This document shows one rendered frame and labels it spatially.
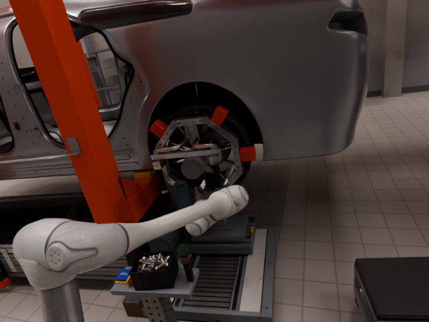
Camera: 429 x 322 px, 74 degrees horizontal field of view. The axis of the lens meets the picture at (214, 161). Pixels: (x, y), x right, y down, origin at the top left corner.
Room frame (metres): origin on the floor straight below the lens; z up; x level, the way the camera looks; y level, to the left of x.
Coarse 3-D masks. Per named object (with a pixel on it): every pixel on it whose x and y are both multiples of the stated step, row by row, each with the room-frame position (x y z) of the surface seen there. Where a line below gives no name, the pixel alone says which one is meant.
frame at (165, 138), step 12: (180, 120) 1.71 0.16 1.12; (192, 120) 1.69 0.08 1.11; (204, 120) 1.66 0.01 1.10; (168, 132) 1.73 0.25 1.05; (228, 132) 1.63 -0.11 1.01; (156, 144) 1.76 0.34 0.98; (168, 168) 1.80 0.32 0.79; (240, 168) 1.62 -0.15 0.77; (168, 180) 1.76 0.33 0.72; (180, 180) 1.78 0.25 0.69; (228, 180) 1.64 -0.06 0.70; (192, 192) 1.72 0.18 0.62
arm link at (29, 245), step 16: (32, 224) 0.71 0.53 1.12; (48, 224) 0.68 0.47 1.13; (16, 240) 0.69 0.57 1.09; (32, 240) 0.65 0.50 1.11; (16, 256) 0.67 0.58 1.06; (32, 256) 0.63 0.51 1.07; (32, 272) 0.63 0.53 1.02; (48, 272) 0.62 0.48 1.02; (48, 288) 0.62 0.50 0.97; (64, 288) 0.64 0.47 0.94; (48, 304) 0.62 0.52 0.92; (64, 304) 0.63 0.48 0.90; (80, 304) 0.66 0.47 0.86; (48, 320) 0.61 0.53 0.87; (64, 320) 0.61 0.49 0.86; (80, 320) 0.64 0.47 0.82
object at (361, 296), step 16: (368, 272) 1.06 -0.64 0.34; (384, 272) 1.04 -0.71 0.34; (400, 272) 1.03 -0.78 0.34; (416, 272) 1.01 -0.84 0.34; (368, 288) 0.98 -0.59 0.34; (384, 288) 0.96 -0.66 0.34; (400, 288) 0.94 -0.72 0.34; (416, 288) 0.93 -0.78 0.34; (368, 304) 0.94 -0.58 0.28; (384, 304) 0.88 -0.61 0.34; (400, 304) 0.87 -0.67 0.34; (416, 304) 0.85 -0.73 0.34; (368, 320) 0.95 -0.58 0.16; (384, 320) 0.84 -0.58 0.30; (400, 320) 0.82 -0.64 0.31; (416, 320) 0.81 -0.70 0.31
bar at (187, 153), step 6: (186, 150) 1.53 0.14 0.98; (192, 150) 1.51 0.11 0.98; (198, 150) 1.50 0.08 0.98; (204, 150) 1.48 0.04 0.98; (210, 150) 1.47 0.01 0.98; (216, 150) 1.46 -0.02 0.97; (222, 150) 1.48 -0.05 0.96; (150, 156) 1.57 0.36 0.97; (156, 156) 1.56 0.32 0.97; (162, 156) 1.55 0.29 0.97; (168, 156) 1.54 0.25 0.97; (174, 156) 1.53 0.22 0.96; (180, 156) 1.52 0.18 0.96; (186, 156) 1.51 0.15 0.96; (192, 156) 1.50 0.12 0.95
